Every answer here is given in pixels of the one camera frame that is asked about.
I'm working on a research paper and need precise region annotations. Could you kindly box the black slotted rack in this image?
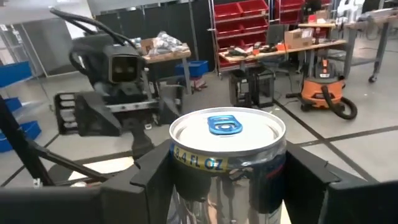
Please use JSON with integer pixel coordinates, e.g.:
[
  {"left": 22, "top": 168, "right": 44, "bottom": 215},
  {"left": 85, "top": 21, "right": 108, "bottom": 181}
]
[{"left": 53, "top": 91, "right": 78, "bottom": 136}]

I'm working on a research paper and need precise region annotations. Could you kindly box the black computer tower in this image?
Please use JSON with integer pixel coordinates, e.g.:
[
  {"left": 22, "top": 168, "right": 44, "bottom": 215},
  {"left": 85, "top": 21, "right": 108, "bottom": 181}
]
[{"left": 229, "top": 67, "right": 277, "bottom": 109}]

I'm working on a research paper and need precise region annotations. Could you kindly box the cardboard box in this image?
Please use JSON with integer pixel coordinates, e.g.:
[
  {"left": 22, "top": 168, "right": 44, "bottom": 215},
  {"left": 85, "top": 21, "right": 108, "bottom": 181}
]
[{"left": 284, "top": 27, "right": 314, "bottom": 50}]

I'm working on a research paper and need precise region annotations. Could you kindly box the grey metal table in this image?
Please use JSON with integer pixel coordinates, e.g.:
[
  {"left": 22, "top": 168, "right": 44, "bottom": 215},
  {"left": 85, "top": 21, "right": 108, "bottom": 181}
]
[{"left": 341, "top": 7, "right": 398, "bottom": 84}]

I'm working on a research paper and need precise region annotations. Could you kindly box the blue storage bin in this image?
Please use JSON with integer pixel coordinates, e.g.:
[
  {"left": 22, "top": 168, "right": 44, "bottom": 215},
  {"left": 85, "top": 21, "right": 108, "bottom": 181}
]
[
  {"left": 0, "top": 120, "right": 43, "bottom": 153},
  {"left": 3, "top": 97, "right": 23, "bottom": 113},
  {"left": 0, "top": 60, "right": 34, "bottom": 88}
]

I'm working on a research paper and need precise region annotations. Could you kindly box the small wooden table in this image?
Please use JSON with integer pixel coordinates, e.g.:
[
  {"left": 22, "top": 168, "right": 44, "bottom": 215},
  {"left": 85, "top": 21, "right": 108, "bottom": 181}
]
[{"left": 140, "top": 46, "right": 193, "bottom": 96}]

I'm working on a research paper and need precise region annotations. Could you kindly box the blue crate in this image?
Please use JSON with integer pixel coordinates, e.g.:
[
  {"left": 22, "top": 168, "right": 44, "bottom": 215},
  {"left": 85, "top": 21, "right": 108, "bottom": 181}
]
[{"left": 174, "top": 60, "right": 210, "bottom": 78}]

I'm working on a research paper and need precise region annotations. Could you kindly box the long wooden workbench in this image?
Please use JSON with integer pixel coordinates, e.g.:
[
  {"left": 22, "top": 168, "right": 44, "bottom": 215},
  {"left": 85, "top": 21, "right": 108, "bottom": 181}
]
[{"left": 218, "top": 39, "right": 348, "bottom": 78}]

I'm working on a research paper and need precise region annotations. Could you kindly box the red bin shelving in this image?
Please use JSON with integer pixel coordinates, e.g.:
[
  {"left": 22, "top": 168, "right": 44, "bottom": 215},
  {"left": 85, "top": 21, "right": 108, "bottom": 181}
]
[
  {"left": 275, "top": 0, "right": 332, "bottom": 26},
  {"left": 207, "top": 0, "right": 272, "bottom": 74}
]

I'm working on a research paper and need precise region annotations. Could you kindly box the orange shop vacuum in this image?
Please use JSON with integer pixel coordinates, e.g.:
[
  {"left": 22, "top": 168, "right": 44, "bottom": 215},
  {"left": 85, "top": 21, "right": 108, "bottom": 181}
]
[{"left": 285, "top": 58, "right": 359, "bottom": 121}]

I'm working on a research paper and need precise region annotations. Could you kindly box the clear plastic bag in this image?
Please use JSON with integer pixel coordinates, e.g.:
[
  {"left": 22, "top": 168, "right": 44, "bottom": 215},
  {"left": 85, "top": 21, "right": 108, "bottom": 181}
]
[{"left": 148, "top": 30, "right": 187, "bottom": 56}]

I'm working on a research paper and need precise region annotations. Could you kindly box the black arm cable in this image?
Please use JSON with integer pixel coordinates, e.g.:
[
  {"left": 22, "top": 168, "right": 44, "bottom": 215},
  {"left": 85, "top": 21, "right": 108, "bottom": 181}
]
[{"left": 49, "top": 7, "right": 137, "bottom": 47}]

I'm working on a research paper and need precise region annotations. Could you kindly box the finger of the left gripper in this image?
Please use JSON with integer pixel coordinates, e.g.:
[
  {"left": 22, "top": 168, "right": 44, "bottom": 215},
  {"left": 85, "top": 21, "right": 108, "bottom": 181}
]
[
  {"left": 157, "top": 84, "right": 185, "bottom": 126},
  {"left": 73, "top": 92, "right": 123, "bottom": 138}
]

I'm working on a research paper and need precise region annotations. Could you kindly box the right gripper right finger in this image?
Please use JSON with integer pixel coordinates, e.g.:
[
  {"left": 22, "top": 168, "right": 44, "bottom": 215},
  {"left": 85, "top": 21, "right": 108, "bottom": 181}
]
[{"left": 284, "top": 141, "right": 342, "bottom": 224}]

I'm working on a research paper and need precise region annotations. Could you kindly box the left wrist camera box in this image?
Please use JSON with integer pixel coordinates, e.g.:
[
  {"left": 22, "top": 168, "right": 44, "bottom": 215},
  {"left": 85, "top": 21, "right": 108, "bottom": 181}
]
[{"left": 101, "top": 45, "right": 146, "bottom": 85}]

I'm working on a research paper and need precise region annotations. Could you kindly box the blue silver Red Bull can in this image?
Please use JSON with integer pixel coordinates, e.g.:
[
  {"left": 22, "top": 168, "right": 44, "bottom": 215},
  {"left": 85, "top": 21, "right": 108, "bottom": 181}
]
[{"left": 169, "top": 106, "right": 287, "bottom": 224}]

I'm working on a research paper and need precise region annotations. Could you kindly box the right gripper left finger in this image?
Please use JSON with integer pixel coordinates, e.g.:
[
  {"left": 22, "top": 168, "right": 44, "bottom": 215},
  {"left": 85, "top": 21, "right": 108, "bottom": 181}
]
[{"left": 99, "top": 139, "right": 175, "bottom": 224}]

